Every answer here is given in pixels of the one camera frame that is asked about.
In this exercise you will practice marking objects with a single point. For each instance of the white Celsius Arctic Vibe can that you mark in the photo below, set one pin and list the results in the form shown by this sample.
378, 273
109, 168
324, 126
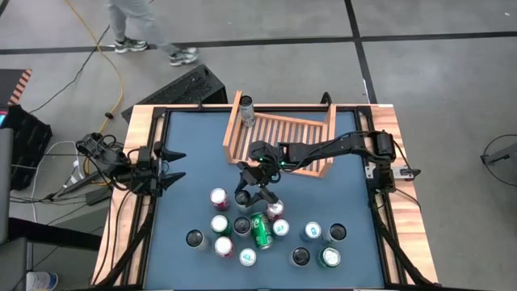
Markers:
247, 113
242, 199
242, 226

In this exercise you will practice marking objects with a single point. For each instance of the white blue object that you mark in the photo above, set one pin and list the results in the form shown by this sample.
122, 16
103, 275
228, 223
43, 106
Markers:
40, 281

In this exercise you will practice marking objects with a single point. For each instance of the red Coca-Cola can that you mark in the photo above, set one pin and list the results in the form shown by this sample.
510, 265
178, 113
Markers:
224, 245
275, 210
219, 197

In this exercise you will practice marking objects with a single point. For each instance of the black fabric case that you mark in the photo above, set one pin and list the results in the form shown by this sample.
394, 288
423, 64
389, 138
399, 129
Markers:
28, 145

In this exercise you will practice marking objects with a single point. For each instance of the blue silver Red Bull can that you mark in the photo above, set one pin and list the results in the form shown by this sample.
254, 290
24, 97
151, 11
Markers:
312, 231
247, 257
280, 227

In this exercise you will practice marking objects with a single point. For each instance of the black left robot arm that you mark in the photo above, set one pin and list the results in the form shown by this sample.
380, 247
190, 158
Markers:
105, 155

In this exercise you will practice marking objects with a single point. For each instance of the green Sprite can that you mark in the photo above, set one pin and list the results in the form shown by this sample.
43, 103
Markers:
220, 224
330, 256
261, 232

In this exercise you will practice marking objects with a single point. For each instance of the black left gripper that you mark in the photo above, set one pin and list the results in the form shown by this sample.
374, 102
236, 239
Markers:
147, 174

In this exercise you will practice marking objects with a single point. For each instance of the black power adapter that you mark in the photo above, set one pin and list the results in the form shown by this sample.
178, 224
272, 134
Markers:
98, 196

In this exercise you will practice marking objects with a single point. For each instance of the black perforated metal case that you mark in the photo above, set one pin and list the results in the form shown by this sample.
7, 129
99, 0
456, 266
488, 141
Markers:
182, 91

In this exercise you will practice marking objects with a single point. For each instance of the black mat orange striped edge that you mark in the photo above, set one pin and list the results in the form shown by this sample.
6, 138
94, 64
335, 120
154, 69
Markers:
10, 85

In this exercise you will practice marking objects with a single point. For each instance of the wooden slatted shelf rack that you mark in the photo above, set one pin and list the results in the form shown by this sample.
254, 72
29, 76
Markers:
282, 129

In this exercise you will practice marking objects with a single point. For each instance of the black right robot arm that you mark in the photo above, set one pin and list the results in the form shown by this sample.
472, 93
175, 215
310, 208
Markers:
323, 147

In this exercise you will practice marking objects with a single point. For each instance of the white Celsius Tropical Vibe can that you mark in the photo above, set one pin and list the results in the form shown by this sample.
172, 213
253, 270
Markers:
300, 255
337, 232
195, 238

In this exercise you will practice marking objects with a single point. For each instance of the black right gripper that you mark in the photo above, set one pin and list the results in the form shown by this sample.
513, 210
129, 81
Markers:
260, 169

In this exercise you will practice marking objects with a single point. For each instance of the person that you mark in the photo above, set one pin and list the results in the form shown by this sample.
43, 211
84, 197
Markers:
133, 20

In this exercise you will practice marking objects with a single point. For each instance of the black metal table frame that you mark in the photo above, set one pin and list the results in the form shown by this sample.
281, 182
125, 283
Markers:
182, 109

